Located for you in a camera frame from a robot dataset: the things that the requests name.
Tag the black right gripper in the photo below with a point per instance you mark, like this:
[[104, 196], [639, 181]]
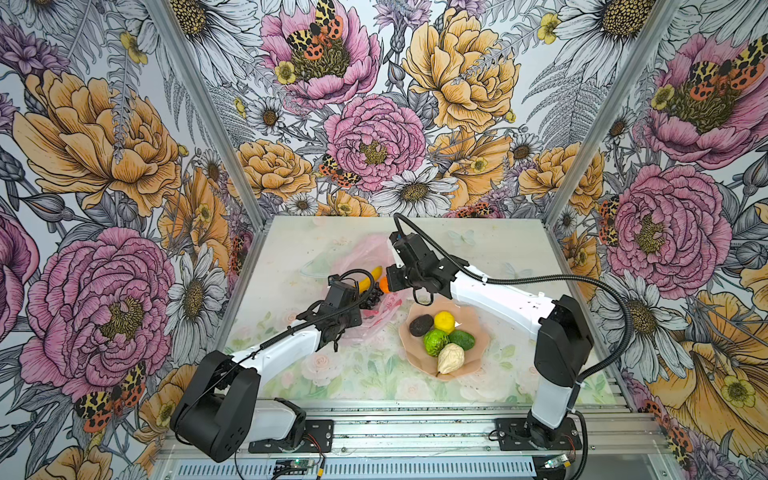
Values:
[[394, 284]]

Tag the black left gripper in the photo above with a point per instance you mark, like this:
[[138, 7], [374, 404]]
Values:
[[355, 316]]

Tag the yellow fake banana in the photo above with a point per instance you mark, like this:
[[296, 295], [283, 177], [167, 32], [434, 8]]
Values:
[[368, 280]]

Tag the pink printed plastic bag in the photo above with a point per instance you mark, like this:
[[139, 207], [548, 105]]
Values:
[[380, 309]]

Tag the yellow fake lemon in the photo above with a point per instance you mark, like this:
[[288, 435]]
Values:
[[445, 321]]

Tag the dark green fake avocado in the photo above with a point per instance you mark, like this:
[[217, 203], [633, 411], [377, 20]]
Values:
[[463, 339]]

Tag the pale fake garlic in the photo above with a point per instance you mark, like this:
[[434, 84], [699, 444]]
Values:
[[450, 359]]

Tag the orange fake orange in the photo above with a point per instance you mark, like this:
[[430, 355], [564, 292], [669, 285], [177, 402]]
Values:
[[383, 285]]

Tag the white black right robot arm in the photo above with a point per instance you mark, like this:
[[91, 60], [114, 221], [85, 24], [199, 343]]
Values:
[[563, 342]]

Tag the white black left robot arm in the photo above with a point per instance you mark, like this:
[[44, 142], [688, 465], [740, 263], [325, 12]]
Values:
[[220, 409]]

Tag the black brown fake fruit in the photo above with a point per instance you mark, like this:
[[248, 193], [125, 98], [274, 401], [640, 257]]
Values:
[[421, 325]]

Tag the pink round plate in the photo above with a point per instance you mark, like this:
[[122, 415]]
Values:
[[467, 319]]

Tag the green circuit board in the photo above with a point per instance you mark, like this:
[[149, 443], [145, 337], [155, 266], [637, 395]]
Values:
[[297, 467]]

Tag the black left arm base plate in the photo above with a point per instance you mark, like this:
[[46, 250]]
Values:
[[310, 436]]

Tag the aluminium front rail frame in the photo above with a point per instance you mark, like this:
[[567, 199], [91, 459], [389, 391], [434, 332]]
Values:
[[419, 440]]

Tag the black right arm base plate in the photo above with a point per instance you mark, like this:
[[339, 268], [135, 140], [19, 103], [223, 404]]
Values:
[[522, 434]]

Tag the aluminium left corner post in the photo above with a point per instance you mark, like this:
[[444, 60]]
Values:
[[185, 61]]

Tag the aluminium corner post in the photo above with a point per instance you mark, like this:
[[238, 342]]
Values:
[[185, 61], [648, 41]]

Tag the aluminium right corner post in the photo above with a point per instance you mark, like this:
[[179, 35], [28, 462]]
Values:
[[648, 41]]

